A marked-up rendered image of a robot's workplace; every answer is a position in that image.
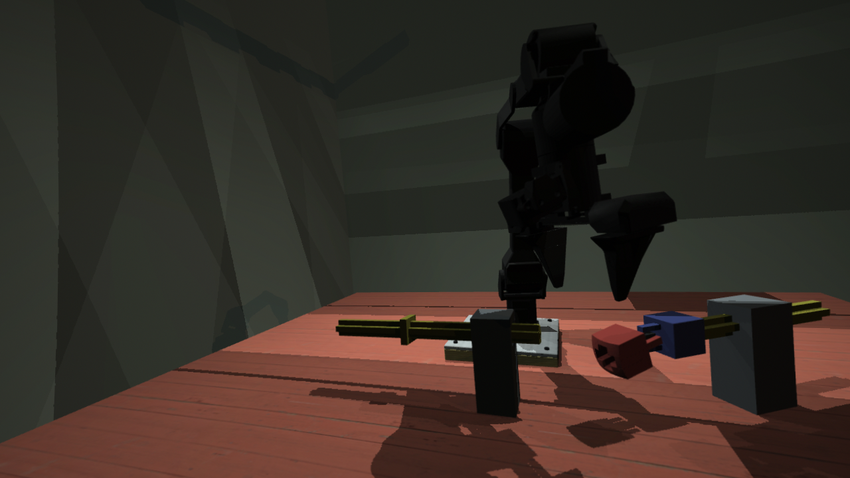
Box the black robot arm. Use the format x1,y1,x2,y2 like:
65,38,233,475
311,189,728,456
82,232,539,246
495,23,636,324

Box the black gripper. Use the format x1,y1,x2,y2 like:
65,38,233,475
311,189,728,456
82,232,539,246
507,145,677,301

